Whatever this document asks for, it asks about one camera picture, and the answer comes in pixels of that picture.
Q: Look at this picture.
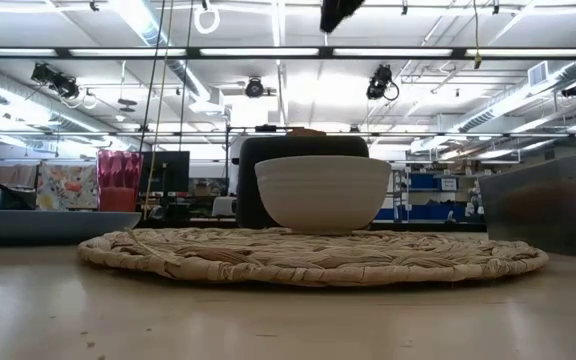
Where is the red plastic tumbler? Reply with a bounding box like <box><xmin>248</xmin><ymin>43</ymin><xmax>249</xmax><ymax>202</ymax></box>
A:
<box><xmin>96</xmin><ymin>149</ymin><xmax>144</xmax><ymax>213</ymax></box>

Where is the brown toast slice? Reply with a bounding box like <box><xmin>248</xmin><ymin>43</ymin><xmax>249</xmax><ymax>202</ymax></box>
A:
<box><xmin>287</xmin><ymin>127</ymin><xmax>327</xmax><ymax>138</ymax></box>

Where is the black ceiling spotlight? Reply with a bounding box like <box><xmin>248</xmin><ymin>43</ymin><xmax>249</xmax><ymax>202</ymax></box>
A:
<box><xmin>366</xmin><ymin>63</ymin><xmax>401</xmax><ymax>102</ymax></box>
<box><xmin>244</xmin><ymin>77</ymin><xmax>266</xmax><ymax>99</ymax></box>
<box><xmin>30</xmin><ymin>62</ymin><xmax>81</xmax><ymax>100</ymax></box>

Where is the grey translucent plastic container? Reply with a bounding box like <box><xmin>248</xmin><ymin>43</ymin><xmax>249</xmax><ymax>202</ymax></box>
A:
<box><xmin>478</xmin><ymin>153</ymin><xmax>576</xmax><ymax>259</ymax></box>

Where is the black two-slot toaster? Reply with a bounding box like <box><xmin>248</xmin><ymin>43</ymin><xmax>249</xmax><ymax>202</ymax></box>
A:
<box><xmin>235</xmin><ymin>135</ymin><xmax>371</xmax><ymax>230</ymax></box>

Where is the blue plate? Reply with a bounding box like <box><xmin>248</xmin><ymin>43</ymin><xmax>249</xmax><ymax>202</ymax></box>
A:
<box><xmin>0</xmin><ymin>209</ymin><xmax>143</xmax><ymax>246</ymax></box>

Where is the round woven straw placemat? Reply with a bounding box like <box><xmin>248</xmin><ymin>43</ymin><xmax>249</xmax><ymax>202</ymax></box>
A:
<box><xmin>76</xmin><ymin>227</ymin><xmax>550</xmax><ymax>288</ymax></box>

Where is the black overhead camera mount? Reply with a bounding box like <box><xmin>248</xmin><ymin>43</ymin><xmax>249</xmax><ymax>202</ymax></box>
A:
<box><xmin>319</xmin><ymin>0</ymin><xmax>367</xmax><ymax>34</ymax></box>

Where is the black computer monitor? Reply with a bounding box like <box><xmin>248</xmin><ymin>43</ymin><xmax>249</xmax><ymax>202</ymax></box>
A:
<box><xmin>140</xmin><ymin>150</ymin><xmax>191</xmax><ymax>194</ymax></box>

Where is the floral patterned cloth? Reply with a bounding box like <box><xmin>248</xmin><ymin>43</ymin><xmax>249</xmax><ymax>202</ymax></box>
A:
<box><xmin>36</xmin><ymin>162</ymin><xmax>99</xmax><ymax>211</ymax></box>

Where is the blue storage bins shelf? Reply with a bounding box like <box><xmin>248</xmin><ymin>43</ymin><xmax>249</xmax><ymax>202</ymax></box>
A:
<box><xmin>375</xmin><ymin>172</ymin><xmax>469</xmax><ymax>223</ymax></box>

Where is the white ceramic bowl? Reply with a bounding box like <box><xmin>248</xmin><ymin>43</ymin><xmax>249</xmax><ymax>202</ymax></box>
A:
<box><xmin>254</xmin><ymin>155</ymin><xmax>393</xmax><ymax>236</ymax></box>

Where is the white coiled cable ring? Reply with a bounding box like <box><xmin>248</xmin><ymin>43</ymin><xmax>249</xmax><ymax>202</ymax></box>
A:
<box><xmin>192</xmin><ymin>1</ymin><xmax>221</xmax><ymax>36</ymax></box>

